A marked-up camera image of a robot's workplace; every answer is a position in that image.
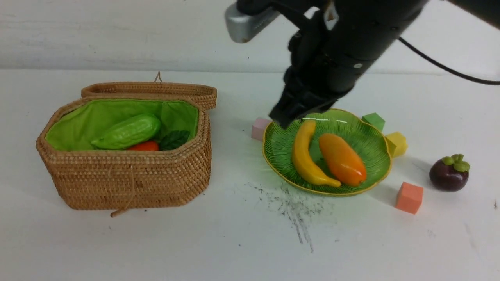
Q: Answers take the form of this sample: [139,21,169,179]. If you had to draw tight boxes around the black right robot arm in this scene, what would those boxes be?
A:
[225,0,499,129]

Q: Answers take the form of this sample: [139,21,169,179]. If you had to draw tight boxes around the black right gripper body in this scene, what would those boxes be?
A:
[284,11,375,106]

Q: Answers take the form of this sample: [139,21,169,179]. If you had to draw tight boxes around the green foam cube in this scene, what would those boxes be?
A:
[361,112,386,132]

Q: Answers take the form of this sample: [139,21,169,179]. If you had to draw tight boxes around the green plastic bitter gourd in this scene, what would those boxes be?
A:
[90,114,161,151]

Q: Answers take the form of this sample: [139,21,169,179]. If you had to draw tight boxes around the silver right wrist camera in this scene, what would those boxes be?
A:
[224,2,280,43]

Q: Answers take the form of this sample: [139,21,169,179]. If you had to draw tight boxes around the pink foam cube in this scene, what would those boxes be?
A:
[251,117,271,142]

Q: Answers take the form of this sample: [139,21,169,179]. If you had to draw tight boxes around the orange plastic carrot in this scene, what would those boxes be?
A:
[127,130,191,152]

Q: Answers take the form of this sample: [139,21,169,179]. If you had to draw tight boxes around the woven wicker basket lid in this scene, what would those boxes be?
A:
[81,72,218,110]

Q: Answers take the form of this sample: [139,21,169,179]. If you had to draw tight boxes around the yellow foam cube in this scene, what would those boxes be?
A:
[385,132,408,158]

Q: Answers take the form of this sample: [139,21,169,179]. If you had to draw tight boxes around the orange foam cube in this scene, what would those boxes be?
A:
[395,182,424,215]

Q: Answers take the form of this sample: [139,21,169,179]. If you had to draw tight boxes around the orange yellow plastic mango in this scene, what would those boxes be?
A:
[318,133,367,186]

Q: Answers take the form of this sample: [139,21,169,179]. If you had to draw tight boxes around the yellow plastic banana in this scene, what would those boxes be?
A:
[291,119,341,187]

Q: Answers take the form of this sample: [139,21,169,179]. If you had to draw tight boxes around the woven wicker basket green lining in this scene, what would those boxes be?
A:
[36,94,211,217]

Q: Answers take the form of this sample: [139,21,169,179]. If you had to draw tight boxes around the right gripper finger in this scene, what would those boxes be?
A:
[269,88,309,129]
[296,98,339,121]

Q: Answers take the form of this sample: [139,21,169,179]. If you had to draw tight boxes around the green leaf-shaped glass plate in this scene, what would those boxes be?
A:
[261,108,392,197]

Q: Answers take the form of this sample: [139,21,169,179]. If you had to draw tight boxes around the purple plastic mangosteen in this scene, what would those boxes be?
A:
[429,154,470,192]

